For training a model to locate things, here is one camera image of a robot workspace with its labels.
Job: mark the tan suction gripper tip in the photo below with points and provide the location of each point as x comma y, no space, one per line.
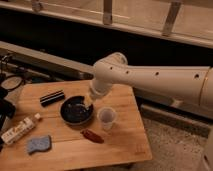
88,100

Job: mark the translucent white cup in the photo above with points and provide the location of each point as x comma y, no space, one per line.
106,116

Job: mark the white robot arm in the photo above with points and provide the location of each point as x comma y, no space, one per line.
183,84

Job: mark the dark ceramic bowl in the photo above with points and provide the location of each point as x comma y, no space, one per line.
74,112

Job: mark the black striped rectangular case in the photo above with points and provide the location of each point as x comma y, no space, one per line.
52,98

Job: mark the red-brown packet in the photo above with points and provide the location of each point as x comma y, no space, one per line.
92,136

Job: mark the wooden board table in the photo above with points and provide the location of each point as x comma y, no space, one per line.
125,142

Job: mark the blue sponge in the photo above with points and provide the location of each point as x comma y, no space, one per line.
40,144

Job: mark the round framed mirror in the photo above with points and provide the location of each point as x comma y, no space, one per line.
12,82

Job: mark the black object at left edge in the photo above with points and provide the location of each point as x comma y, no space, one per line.
7,110

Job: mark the metal window rail frame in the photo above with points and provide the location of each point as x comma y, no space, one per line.
185,21

